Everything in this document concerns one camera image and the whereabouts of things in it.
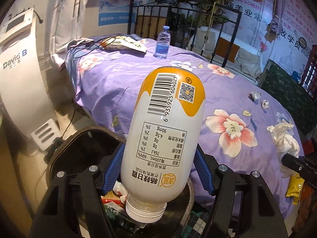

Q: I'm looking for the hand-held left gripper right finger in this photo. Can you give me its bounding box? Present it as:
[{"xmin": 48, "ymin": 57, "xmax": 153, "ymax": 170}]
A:
[{"xmin": 194, "ymin": 147, "xmax": 289, "ymax": 238}]

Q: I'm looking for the black metal bed frame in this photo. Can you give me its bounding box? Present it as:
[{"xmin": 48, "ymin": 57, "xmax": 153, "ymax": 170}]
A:
[{"xmin": 127, "ymin": 0, "xmax": 242, "ymax": 67}]

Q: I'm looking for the clear water bottle blue label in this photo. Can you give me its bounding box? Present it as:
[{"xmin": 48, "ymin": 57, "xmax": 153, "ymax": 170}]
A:
[{"xmin": 154, "ymin": 25, "xmax": 171, "ymax": 59}]

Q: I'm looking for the white curtain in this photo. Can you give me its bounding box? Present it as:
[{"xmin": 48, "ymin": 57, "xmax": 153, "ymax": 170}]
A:
[{"xmin": 54, "ymin": 0, "xmax": 104, "ymax": 52}]

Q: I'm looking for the yellow snack packet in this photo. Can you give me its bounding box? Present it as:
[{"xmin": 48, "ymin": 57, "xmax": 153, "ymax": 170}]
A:
[{"xmin": 285, "ymin": 174, "xmax": 304, "ymax": 205}]

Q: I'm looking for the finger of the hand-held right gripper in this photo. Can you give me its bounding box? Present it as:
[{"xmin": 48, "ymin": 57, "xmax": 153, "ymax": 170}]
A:
[{"xmin": 282, "ymin": 153, "xmax": 317, "ymax": 179}]

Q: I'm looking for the purple floral bedsheet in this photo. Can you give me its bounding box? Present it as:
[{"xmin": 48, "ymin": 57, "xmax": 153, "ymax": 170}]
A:
[{"xmin": 66, "ymin": 36, "xmax": 306, "ymax": 228}]

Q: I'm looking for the blue and white wall poster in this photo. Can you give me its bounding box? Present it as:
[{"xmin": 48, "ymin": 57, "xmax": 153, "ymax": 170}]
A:
[{"xmin": 98, "ymin": 0, "xmax": 130, "ymax": 26}]

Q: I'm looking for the orange cushion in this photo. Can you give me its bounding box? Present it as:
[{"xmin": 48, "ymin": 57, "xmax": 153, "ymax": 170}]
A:
[{"xmin": 217, "ymin": 37, "xmax": 239, "ymax": 63}]

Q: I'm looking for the white snack bag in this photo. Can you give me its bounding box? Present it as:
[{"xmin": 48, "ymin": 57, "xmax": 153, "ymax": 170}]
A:
[{"xmin": 99, "ymin": 36, "xmax": 148, "ymax": 53}]

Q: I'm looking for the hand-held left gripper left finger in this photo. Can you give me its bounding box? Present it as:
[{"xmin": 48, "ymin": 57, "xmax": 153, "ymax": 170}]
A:
[{"xmin": 30, "ymin": 142, "xmax": 127, "ymax": 238}]

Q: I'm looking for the black cable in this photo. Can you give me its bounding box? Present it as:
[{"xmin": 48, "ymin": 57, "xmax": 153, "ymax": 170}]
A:
[{"xmin": 67, "ymin": 37, "xmax": 117, "ymax": 60}]

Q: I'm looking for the green box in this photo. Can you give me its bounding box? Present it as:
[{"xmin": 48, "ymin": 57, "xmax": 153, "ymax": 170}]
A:
[{"xmin": 104, "ymin": 202, "xmax": 139, "ymax": 231}]

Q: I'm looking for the white machine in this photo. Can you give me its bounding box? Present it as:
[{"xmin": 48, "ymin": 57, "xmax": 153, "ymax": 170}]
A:
[{"xmin": 0, "ymin": 7, "xmax": 61, "ymax": 152}]

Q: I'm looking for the white sofa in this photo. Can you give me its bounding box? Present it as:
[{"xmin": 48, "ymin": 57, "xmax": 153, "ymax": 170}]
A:
[{"xmin": 196, "ymin": 26, "xmax": 263, "ymax": 80}]

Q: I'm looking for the white drink bottle yellow label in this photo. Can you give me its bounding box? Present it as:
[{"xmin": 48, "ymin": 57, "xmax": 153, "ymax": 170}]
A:
[{"xmin": 120, "ymin": 66, "xmax": 206, "ymax": 222}]

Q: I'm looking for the dark green patterned mat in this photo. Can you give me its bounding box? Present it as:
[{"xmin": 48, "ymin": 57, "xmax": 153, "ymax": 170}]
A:
[{"xmin": 259, "ymin": 63, "xmax": 314, "ymax": 134}]

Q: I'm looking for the large white tissue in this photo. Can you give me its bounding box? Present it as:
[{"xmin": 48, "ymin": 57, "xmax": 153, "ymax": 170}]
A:
[{"xmin": 267, "ymin": 123, "xmax": 300, "ymax": 161}]

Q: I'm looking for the red lettered window banner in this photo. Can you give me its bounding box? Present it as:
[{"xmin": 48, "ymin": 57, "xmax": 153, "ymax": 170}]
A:
[{"xmin": 223, "ymin": 0, "xmax": 317, "ymax": 80}]

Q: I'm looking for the black trash bin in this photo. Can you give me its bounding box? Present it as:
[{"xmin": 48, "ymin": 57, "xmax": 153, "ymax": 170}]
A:
[{"xmin": 45, "ymin": 126, "xmax": 196, "ymax": 238}]

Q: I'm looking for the plaid cloth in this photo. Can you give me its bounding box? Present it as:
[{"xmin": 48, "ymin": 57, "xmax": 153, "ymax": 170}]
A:
[{"xmin": 183, "ymin": 208, "xmax": 206, "ymax": 238}]

